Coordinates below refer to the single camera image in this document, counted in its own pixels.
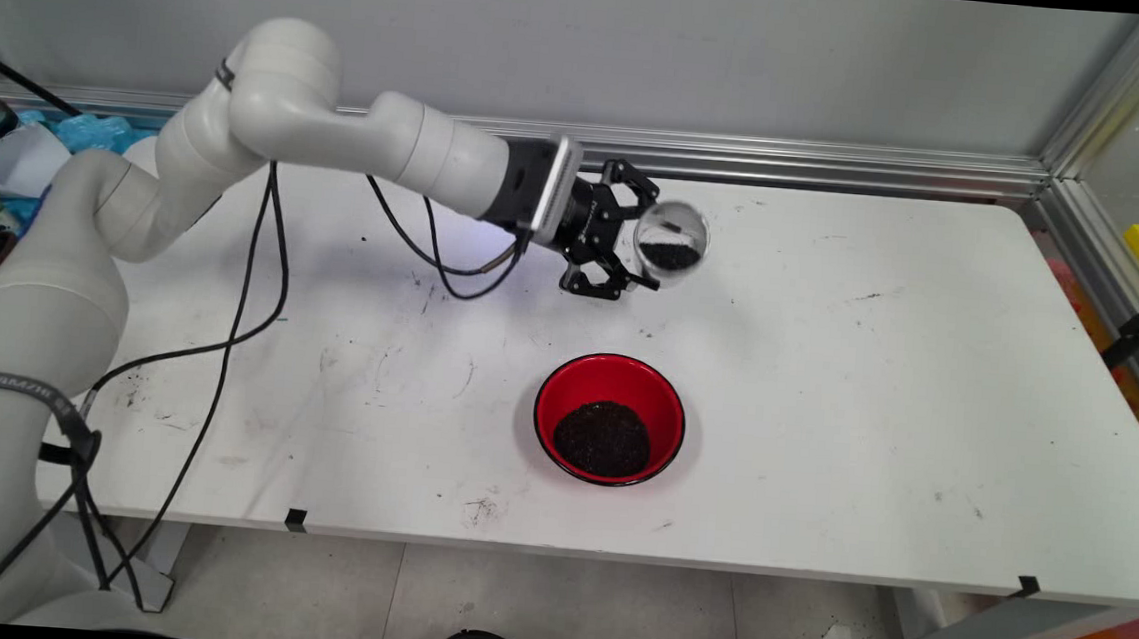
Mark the aluminium frame post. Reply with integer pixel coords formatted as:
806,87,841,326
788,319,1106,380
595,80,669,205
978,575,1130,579
1035,7,1139,187

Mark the red bowl with black rim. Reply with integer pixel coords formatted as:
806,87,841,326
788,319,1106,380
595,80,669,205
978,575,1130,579
528,347,693,494

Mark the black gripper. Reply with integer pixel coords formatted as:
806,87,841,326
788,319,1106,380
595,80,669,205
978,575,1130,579
551,154,669,306

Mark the black cable with metal plug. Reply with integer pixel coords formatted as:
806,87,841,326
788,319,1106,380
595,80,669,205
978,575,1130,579
77,148,532,447

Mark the thin black background cable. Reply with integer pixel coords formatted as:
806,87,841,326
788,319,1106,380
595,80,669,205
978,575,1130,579
0,49,88,118

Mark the long aluminium frame rail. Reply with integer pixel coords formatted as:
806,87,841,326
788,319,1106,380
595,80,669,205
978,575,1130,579
0,82,1053,209

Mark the black velcro strap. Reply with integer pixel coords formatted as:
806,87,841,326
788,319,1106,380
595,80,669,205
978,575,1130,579
0,372,107,468

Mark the blue plastic bag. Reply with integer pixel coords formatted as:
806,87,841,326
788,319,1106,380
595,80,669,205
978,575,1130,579
0,105,159,331

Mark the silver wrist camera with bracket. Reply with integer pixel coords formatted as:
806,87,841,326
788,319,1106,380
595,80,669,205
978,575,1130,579
480,130,586,243

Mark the clear jar with black seeds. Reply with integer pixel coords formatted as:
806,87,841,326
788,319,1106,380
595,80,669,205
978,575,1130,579
629,198,713,292

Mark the black camera cable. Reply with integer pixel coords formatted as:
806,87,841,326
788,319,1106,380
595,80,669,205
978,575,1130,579
100,151,535,617

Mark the aluminium side frame rail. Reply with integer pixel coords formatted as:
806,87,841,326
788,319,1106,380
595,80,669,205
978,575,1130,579
1013,176,1139,432

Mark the black seeds heap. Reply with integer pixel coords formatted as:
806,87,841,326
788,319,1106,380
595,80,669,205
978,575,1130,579
550,397,655,482

